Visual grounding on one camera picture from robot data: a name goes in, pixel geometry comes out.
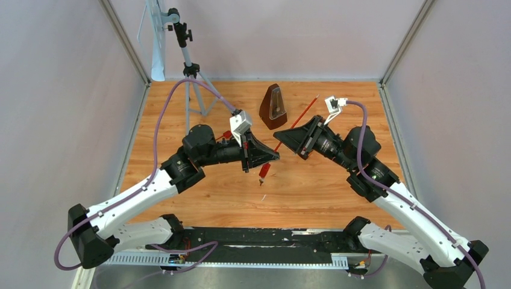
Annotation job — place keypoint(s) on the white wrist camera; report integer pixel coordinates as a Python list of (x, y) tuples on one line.
[(240, 122), (334, 107)]

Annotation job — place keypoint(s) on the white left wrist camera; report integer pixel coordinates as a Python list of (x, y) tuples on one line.
[(240, 122)]

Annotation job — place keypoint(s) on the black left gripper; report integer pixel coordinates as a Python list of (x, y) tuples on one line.
[(263, 154)]

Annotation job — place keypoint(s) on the brown wooden metronome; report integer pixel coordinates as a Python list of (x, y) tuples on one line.
[(272, 110)]

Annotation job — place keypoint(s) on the red cable lock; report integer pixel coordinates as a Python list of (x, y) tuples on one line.
[(266, 167), (225, 136)]

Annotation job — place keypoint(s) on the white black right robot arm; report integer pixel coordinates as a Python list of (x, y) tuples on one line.
[(444, 258)]

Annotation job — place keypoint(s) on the white board on tripod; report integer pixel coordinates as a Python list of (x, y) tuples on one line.
[(153, 16)]

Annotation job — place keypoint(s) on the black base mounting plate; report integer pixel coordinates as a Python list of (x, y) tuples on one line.
[(263, 245)]

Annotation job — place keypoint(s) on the grey camera tripod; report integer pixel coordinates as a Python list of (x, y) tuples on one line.
[(191, 70)]

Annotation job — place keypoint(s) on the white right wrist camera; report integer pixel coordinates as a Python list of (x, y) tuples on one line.
[(334, 107)]

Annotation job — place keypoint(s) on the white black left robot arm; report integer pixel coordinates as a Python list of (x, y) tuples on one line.
[(100, 231)]

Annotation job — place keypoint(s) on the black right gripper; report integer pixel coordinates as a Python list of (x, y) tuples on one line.
[(301, 139)]

